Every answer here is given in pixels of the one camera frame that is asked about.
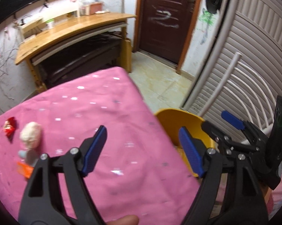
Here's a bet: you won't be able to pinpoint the orange box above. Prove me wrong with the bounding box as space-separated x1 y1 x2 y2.
17 161 34 179

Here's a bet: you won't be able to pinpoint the white tissue ball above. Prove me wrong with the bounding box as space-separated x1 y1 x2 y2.
19 122 42 149

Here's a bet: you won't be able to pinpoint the red snack wrapper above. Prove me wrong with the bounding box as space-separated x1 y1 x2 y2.
3 117 17 138

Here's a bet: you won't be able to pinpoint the right hand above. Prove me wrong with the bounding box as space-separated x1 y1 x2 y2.
260 185 272 205

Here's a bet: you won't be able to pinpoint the left hand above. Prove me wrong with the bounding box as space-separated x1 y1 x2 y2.
106 215 139 225

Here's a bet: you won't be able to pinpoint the white metal chair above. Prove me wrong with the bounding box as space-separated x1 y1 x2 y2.
191 52 282 141

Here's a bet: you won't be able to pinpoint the yellow plastic basin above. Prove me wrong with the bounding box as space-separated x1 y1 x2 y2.
155 108 215 178

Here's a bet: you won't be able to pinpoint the grey louvered shutter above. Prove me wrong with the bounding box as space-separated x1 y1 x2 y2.
182 0 282 143

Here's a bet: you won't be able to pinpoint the pink star tablecloth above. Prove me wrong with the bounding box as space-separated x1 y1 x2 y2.
0 67 199 224

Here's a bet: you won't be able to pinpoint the dark brown door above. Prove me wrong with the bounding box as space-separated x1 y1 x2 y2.
133 0 202 73

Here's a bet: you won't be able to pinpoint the wooden desk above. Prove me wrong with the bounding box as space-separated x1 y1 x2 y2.
15 12 136 93

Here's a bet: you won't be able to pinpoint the white green jar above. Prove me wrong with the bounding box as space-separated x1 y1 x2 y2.
46 19 54 29

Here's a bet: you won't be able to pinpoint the pink box on desk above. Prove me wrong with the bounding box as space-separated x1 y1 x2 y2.
84 1 103 16

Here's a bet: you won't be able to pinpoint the tangled wall cables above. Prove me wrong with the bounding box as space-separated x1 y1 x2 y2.
0 16 34 99

